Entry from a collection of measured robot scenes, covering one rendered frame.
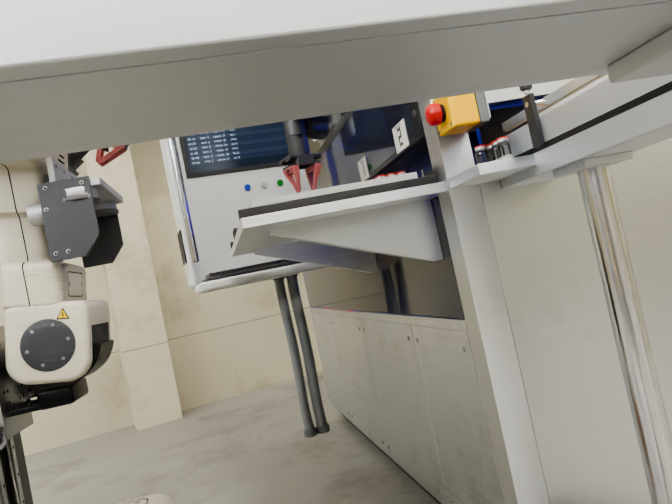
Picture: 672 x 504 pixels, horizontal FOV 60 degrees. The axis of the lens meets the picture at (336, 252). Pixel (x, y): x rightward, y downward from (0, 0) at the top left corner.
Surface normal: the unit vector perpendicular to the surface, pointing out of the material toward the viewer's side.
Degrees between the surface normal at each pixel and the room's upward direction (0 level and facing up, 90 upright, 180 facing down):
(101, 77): 180
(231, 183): 90
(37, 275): 90
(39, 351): 90
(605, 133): 90
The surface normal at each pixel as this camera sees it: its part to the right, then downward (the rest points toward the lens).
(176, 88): 0.21, 0.98
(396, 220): 0.20, -0.08
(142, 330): 0.41, -0.12
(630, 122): -0.96, 0.19
